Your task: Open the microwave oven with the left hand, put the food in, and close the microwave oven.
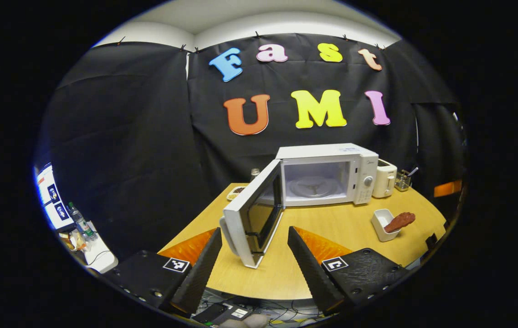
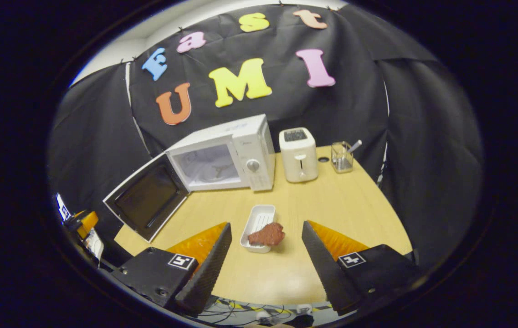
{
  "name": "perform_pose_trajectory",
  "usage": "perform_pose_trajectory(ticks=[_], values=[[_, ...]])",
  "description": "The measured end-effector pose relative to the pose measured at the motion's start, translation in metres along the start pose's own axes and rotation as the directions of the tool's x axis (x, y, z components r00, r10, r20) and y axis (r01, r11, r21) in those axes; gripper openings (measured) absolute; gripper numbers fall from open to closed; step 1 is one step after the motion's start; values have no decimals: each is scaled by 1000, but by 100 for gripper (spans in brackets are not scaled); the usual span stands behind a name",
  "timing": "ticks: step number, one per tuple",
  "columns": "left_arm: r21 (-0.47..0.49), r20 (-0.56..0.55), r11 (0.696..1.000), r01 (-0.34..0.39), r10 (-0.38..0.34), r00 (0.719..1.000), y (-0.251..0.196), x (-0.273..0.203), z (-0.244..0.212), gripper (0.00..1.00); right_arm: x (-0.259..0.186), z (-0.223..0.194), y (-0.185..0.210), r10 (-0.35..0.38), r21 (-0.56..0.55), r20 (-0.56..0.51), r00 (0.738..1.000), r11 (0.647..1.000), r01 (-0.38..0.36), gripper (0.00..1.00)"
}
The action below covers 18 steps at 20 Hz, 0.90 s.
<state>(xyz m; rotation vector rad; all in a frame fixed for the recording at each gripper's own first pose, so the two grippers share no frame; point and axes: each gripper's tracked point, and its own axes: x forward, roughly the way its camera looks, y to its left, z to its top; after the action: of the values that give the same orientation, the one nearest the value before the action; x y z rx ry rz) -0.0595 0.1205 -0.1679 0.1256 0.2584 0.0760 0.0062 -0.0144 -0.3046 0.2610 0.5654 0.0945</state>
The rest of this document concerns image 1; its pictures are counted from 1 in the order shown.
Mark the brown meat piece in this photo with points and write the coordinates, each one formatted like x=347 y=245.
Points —
x=400 y=221

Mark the plate of food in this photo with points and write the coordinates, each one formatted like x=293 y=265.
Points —
x=236 y=192

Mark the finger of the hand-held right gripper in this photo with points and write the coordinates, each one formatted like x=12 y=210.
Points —
x=448 y=188

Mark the metal spoon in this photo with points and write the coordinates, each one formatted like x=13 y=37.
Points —
x=412 y=171

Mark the plastic water bottle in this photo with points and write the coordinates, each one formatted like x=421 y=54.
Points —
x=79 y=221

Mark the black backdrop cloth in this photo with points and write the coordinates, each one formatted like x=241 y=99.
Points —
x=126 y=136

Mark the computer monitor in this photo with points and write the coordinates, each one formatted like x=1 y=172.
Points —
x=51 y=196

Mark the white toaster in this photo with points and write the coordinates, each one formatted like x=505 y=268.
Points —
x=384 y=180

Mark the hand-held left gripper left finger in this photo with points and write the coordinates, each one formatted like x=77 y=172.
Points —
x=199 y=273

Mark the white side table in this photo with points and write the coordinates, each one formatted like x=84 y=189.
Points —
x=99 y=255

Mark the glass turntable plate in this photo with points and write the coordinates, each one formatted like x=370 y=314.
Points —
x=313 y=187

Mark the white rectangular dish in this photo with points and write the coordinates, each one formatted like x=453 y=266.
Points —
x=382 y=225

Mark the white microwave oven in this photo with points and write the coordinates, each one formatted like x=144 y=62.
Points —
x=318 y=157

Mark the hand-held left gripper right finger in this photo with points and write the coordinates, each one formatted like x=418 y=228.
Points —
x=311 y=273

